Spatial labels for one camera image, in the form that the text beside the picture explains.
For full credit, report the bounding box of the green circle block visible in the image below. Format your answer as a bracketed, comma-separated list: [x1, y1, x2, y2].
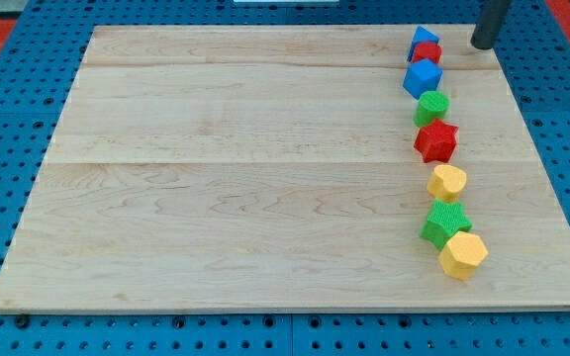
[413, 91, 450, 128]

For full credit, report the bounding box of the red circle block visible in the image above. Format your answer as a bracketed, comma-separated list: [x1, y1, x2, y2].
[411, 42, 442, 64]

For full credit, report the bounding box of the light wooden board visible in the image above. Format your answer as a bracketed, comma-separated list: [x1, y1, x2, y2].
[0, 25, 570, 314]

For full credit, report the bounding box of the red star block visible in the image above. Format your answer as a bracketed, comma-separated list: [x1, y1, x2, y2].
[414, 119, 459, 163]

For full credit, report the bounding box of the yellow heart block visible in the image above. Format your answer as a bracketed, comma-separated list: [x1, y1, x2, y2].
[427, 164, 467, 203]

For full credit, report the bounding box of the green star block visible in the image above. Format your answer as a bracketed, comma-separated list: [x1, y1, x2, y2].
[420, 200, 473, 250]

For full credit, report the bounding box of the blue cube block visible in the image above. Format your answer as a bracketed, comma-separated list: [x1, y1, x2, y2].
[403, 59, 443, 99]

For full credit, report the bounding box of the yellow hexagon block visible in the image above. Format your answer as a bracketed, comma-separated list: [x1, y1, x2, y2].
[438, 231, 489, 281]

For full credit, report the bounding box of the blue triangle block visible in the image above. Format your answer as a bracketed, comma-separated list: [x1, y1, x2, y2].
[407, 26, 439, 61]

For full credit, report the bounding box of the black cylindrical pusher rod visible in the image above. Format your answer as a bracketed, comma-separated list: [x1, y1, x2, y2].
[470, 0, 512, 50]

